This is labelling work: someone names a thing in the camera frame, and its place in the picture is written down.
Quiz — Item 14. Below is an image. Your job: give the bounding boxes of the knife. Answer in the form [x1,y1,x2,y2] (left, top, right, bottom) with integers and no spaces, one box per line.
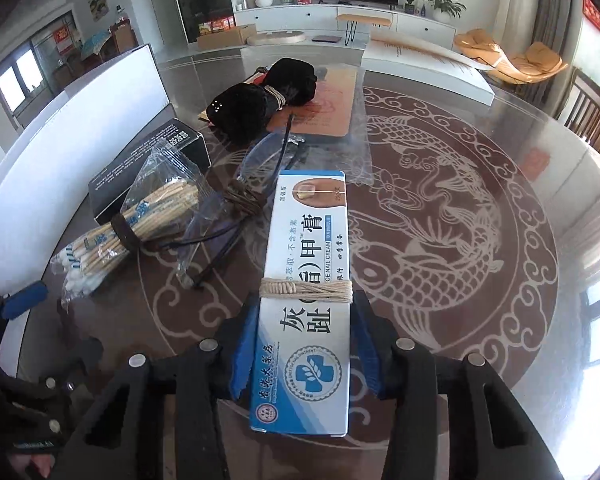
[267,67,370,186]

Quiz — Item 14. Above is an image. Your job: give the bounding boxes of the person's left hand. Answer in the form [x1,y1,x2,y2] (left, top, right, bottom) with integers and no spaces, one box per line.
[7,452,57,479]

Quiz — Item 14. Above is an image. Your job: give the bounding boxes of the white blue ointment box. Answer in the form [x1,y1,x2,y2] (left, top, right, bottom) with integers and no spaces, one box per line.
[249,170,355,437]

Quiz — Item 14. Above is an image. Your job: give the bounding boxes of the grey curtain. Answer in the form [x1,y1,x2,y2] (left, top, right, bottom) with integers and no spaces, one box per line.
[530,0,577,53]

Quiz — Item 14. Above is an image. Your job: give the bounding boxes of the black cloth bundle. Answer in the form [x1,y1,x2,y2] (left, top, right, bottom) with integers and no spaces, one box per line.
[205,57,318,146]

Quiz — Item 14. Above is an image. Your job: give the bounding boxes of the brown cardboard box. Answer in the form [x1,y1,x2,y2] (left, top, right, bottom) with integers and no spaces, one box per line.
[196,23,257,50]

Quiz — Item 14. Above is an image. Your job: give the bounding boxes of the wooden chair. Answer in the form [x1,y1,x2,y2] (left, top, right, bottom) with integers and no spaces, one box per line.
[562,67,600,157]

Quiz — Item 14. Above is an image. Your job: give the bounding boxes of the red wall decoration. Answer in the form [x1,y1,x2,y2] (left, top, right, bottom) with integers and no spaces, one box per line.
[582,0,600,36]

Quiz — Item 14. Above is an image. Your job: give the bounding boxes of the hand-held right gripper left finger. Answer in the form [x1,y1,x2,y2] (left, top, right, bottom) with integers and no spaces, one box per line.
[55,292,262,480]

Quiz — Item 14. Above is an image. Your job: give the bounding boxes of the window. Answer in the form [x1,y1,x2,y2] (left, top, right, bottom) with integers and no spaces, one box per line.
[0,50,46,116]

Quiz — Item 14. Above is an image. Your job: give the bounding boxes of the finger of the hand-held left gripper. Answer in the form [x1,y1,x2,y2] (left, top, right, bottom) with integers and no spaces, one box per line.
[40,335,106,397]
[0,280,49,346]

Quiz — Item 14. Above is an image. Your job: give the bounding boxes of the wooden bench with metal legs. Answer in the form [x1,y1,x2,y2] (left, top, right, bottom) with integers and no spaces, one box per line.
[336,12,392,47]

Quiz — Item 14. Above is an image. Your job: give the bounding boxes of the white television cabinet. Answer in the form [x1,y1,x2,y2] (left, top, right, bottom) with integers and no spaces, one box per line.
[232,2,456,51]

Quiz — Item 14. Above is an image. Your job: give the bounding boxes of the clear plastic bag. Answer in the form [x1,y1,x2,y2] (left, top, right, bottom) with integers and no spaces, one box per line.
[172,130,306,288]

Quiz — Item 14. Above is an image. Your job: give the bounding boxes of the orange lounge chair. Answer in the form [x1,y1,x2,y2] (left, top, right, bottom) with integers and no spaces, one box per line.
[454,27,570,83]

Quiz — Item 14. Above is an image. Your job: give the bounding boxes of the black eyeglasses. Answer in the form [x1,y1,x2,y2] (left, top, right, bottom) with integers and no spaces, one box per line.
[155,112,308,291]

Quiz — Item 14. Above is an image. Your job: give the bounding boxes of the cotton swab packet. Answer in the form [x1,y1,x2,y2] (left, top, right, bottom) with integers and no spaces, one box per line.
[50,140,216,311]

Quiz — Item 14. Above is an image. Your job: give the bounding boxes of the black cardboard box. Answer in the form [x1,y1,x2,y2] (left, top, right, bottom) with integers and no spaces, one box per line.
[87,117,212,226]

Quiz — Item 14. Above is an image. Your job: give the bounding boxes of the large potted plant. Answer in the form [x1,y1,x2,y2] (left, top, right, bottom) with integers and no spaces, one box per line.
[422,0,467,24]

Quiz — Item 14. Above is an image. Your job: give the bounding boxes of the large white board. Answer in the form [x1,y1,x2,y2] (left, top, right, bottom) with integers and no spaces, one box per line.
[0,42,171,311]

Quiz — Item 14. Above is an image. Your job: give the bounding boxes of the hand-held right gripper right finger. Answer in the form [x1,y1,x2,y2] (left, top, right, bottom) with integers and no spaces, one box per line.
[352,290,561,480]

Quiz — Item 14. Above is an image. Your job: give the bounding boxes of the beige round cushion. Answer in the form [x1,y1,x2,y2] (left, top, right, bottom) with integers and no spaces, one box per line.
[247,30,306,47]

